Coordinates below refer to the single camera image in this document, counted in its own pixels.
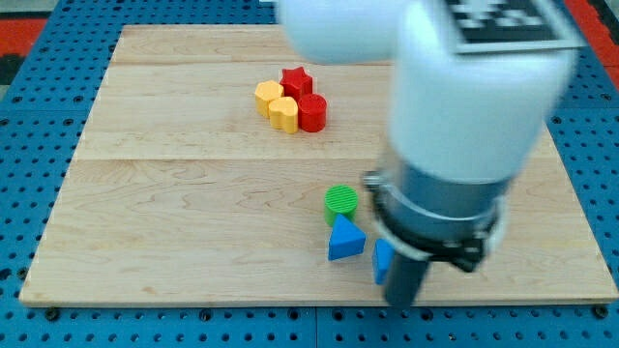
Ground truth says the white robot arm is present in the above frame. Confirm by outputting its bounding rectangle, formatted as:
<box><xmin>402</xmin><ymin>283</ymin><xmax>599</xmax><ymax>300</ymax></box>
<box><xmin>276</xmin><ymin>0</ymin><xmax>582</xmax><ymax>272</ymax></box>

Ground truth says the red star block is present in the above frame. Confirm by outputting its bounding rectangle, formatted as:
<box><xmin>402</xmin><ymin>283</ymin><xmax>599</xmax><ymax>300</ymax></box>
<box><xmin>280</xmin><ymin>67</ymin><xmax>313</xmax><ymax>102</ymax></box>

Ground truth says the green cylinder block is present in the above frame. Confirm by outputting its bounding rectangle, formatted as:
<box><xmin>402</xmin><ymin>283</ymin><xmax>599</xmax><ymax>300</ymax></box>
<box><xmin>324</xmin><ymin>185</ymin><xmax>359</xmax><ymax>226</ymax></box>

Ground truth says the red cylinder block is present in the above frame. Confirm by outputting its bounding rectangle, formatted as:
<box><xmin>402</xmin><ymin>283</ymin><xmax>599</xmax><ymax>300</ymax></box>
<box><xmin>298</xmin><ymin>94</ymin><xmax>328</xmax><ymax>132</ymax></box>

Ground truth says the yellow heart block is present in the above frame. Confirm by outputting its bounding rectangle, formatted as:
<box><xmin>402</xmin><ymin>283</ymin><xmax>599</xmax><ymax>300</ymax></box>
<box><xmin>268</xmin><ymin>97</ymin><xmax>299</xmax><ymax>133</ymax></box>

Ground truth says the blue triangle block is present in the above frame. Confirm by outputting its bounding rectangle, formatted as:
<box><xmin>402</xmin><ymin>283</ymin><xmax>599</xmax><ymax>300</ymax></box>
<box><xmin>328</xmin><ymin>215</ymin><xmax>367</xmax><ymax>261</ymax></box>

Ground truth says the yellow hexagon block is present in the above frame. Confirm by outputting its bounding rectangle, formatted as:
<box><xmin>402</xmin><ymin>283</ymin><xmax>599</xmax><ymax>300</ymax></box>
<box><xmin>254</xmin><ymin>80</ymin><xmax>284</xmax><ymax>118</ymax></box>

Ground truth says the wooden board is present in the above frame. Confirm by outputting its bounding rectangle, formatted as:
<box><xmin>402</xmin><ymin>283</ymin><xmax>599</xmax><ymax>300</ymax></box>
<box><xmin>18</xmin><ymin>24</ymin><xmax>619</xmax><ymax>308</ymax></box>

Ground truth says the blue block behind tool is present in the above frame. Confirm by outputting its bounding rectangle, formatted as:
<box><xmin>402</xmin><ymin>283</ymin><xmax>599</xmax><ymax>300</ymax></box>
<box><xmin>372</xmin><ymin>239</ymin><xmax>395</xmax><ymax>285</ymax></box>

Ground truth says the black cylindrical end effector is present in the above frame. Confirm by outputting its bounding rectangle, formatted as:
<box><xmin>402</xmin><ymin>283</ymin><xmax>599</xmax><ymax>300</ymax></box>
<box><xmin>383</xmin><ymin>252</ymin><xmax>429</xmax><ymax>308</ymax></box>

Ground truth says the black white fiducial marker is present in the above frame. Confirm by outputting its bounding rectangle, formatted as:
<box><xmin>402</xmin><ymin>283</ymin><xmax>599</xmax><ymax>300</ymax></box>
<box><xmin>444</xmin><ymin>0</ymin><xmax>584</xmax><ymax>54</ymax></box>

